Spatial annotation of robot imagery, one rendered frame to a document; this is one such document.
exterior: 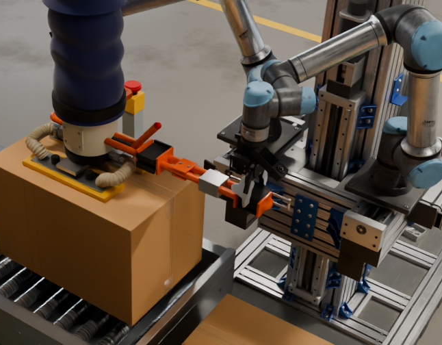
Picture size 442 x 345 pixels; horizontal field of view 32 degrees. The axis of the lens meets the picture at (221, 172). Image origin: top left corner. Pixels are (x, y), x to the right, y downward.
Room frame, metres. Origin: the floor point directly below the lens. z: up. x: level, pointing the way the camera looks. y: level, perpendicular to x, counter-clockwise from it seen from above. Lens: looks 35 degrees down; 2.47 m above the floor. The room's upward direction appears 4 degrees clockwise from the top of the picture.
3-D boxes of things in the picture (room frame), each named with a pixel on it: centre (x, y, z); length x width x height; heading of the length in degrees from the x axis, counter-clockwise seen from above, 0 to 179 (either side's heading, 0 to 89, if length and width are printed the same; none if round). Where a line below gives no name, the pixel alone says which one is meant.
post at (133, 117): (2.57, 0.36, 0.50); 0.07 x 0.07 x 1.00; 61
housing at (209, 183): (1.81, 0.02, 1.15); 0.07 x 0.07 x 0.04; 60
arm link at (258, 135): (1.75, -0.08, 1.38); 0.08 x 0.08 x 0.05
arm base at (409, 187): (2.04, -0.55, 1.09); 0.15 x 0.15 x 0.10
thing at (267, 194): (1.73, -0.10, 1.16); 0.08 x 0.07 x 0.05; 60
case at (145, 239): (2.03, 0.41, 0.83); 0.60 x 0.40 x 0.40; 60
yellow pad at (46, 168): (1.96, 0.47, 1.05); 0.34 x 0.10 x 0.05; 60
